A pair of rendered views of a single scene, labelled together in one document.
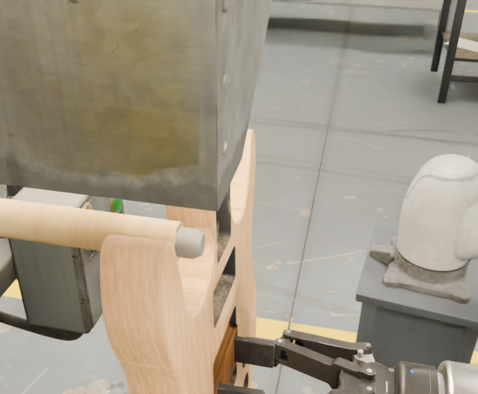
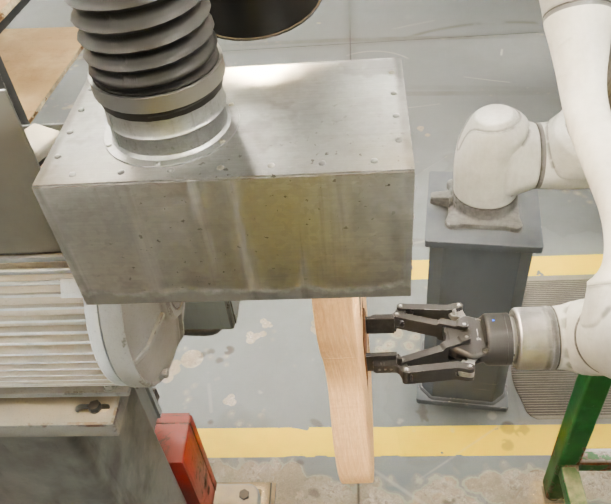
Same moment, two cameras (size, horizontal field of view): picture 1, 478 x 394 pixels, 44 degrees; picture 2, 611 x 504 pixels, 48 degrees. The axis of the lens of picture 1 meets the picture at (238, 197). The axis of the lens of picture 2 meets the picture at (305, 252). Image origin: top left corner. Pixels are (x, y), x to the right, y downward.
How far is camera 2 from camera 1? 0.39 m
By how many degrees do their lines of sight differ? 13
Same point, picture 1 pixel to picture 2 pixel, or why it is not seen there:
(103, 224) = not seen: hidden behind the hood
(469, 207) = (514, 152)
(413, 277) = (472, 217)
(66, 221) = not seen: hidden behind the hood
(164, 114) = (386, 263)
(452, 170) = (495, 121)
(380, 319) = (448, 257)
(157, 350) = (350, 350)
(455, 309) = (511, 239)
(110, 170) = (357, 286)
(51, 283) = not seen: hidden behind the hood
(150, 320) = (347, 335)
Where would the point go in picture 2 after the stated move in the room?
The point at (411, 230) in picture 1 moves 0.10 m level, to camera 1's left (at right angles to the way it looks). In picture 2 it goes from (465, 178) to (423, 185)
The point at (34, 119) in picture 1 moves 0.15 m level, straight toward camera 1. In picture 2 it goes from (319, 271) to (425, 394)
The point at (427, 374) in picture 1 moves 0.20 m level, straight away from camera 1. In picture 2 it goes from (503, 320) to (512, 225)
